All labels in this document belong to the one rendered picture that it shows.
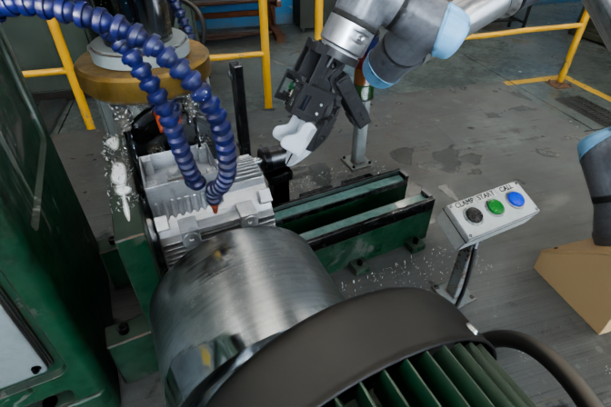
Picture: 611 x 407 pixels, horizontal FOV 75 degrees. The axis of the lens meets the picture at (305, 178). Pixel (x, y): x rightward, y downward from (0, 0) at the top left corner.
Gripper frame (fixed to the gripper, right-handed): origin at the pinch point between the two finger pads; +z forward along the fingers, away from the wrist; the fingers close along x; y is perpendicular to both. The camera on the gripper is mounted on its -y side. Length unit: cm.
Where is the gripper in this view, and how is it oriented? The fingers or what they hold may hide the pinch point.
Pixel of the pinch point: (294, 160)
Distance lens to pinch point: 70.2
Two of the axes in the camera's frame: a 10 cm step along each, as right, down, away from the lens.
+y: -7.8, -1.8, -5.9
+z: -4.5, 8.3, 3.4
